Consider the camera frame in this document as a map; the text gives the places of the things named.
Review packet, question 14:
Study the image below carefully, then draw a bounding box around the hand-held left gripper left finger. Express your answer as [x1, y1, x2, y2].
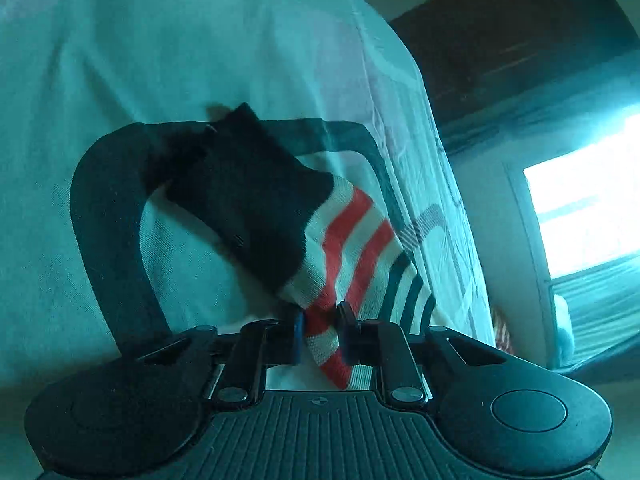
[135, 309, 307, 406]

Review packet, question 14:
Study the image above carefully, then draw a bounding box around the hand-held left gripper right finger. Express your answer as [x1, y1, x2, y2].
[336, 301, 506, 406]

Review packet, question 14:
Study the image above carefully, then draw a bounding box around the black red white striped sock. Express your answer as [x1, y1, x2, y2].
[144, 102, 437, 390]

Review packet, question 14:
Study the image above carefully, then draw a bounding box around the red patterned pillow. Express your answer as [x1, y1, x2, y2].
[492, 309, 515, 356]

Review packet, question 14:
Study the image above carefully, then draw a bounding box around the white patterned pillow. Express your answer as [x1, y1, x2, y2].
[552, 294, 577, 362]

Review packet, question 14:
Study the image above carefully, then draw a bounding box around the bright window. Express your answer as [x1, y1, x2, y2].
[522, 114, 640, 281]

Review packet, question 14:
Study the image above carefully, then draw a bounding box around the white printed bed sheet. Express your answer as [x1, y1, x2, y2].
[0, 0, 497, 397]

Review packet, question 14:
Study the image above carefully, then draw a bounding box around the dark wooden wardrobe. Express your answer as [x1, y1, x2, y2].
[389, 0, 640, 128]

